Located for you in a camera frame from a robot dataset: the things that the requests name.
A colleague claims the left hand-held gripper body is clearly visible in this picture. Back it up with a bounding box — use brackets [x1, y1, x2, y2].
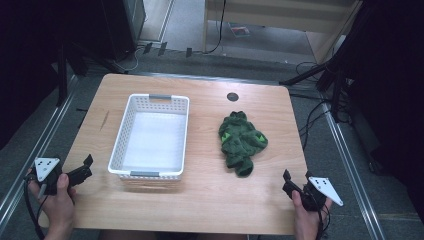
[32, 157, 71, 197]

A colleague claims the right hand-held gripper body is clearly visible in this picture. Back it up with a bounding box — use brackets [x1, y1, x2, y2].
[300, 170, 345, 213]

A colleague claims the green plush toy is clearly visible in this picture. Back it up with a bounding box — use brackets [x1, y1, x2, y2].
[218, 110, 269, 178]

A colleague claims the white plastic basket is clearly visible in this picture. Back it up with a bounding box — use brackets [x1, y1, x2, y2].
[107, 93, 191, 182]

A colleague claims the person's right hand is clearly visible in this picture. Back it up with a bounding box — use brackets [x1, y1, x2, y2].
[291, 190, 334, 236]

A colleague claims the person's left hand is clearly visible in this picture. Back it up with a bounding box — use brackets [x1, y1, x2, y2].
[26, 172, 78, 232]

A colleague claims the black metal stand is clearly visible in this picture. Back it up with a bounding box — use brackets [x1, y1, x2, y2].
[55, 38, 88, 108]

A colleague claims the black tripod stand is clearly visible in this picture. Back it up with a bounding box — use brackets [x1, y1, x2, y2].
[279, 54, 354, 123]

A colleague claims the black cabinet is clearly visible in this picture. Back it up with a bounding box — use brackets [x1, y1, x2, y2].
[99, 0, 148, 62]

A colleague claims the red printed sheet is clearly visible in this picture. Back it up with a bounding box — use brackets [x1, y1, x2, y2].
[229, 23, 251, 38]

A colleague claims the light wooden furniture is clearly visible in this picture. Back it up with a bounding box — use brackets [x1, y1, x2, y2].
[202, 0, 365, 65]

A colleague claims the metal floor rail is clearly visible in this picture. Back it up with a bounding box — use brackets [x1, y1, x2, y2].
[320, 105, 388, 240]
[0, 75, 80, 232]

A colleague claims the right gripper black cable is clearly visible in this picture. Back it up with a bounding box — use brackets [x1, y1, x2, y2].
[315, 203, 332, 240]

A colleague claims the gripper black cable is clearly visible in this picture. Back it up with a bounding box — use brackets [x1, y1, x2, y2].
[22, 175, 47, 240]
[315, 203, 332, 240]

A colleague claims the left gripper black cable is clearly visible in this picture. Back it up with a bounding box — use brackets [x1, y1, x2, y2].
[22, 175, 47, 240]

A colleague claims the white floor cable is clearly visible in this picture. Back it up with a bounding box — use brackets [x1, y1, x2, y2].
[112, 47, 143, 73]

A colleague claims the thin black floor cable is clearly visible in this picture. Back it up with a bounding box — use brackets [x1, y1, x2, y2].
[294, 61, 322, 77]

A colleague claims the black hanging cable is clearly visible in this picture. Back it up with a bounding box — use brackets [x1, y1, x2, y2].
[202, 0, 228, 55]

